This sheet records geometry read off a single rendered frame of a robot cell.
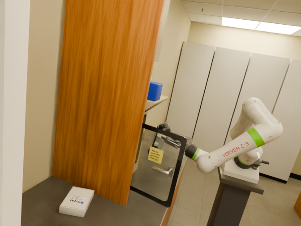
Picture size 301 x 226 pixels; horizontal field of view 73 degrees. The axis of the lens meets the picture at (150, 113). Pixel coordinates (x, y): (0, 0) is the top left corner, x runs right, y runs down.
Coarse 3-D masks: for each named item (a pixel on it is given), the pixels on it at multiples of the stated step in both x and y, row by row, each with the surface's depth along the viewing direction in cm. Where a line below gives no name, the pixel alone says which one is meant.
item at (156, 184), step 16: (144, 128) 106; (144, 144) 107; (160, 144) 103; (176, 144) 99; (144, 160) 108; (176, 160) 100; (144, 176) 110; (160, 176) 106; (176, 176) 102; (144, 192) 111; (160, 192) 107
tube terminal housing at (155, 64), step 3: (156, 63) 127; (153, 66) 123; (156, 66) 129; (153, 69) 124; (156, 69) 130; (153, 72) 126; (153, 75) 127; (153, 78) 129; (153, 81) 130; (147, 111) 135; (144, 114) 131; (147, 114) 137; (144, 117) 140; (144, 120) 140; (144, 123) 140
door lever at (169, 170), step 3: (153, 168) 101; (156, 168) 100; (168, 168) 103; (159, 171) 100; (162, 171) 99; (165, 171) 99; (168, 171) 100; (171, 171) 102; (165, 174) 99; (168, 174) 98
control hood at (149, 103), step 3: (162, 96) 126; (165, 96) 129; (162, 99) 118; (165, 99) 125; (147, 102) 103; (150, 102) 103; (153, 102) 103; (156, 102) 106; (159, 102) 116; (147, 105) 103; (150, 105) 103; (153, 105) 107; (156, 105) 134; (147, 108) 104
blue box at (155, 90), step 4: (152, 84) 104; (156, 84) 103; (160, 84) 107; (152, 88) 104; (156, 88) 104; (160, 88) 109; (148, 92) 105; (152, 92) 105; (156, 92) 104; (160, 92) 112; (148, 96) 106; (152, 96) 105; (156, 96) 106; (152, 100) 105; (156, 100) 108
